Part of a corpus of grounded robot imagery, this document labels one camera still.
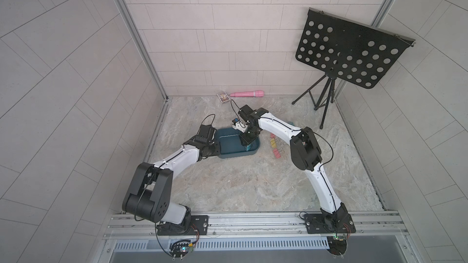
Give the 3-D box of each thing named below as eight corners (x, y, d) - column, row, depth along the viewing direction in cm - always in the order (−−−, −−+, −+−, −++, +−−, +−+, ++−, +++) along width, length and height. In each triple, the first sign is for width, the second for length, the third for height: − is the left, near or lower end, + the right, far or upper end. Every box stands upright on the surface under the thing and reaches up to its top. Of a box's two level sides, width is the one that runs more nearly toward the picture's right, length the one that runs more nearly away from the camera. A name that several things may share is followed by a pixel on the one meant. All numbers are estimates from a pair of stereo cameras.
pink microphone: (230, 97, 119) (230, 94, 117) (230, 94, 122) (230, 90, 119) (264, 98, 119) (264, 94, 117) (263, 94, 122) (264, 90, 119)
